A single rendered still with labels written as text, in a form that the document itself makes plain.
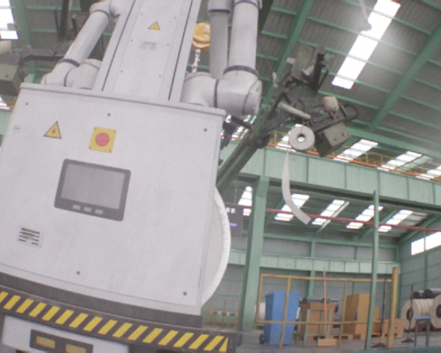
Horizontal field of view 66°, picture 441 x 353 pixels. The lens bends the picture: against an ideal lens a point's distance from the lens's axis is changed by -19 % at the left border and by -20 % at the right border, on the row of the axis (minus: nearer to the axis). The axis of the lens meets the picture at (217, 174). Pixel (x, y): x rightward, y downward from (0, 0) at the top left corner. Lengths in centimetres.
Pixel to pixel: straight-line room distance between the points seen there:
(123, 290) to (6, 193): 36
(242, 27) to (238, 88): 35
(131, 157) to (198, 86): 79
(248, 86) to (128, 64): 49
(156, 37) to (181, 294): 111
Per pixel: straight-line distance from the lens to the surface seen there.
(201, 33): 271
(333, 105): 267
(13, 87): 251
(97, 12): 218
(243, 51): 175
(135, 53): 161
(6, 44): 265
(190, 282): 86
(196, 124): 97
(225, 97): 162
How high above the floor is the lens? 34
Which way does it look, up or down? 21 degrees up
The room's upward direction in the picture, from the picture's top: 7 degrees clockwise
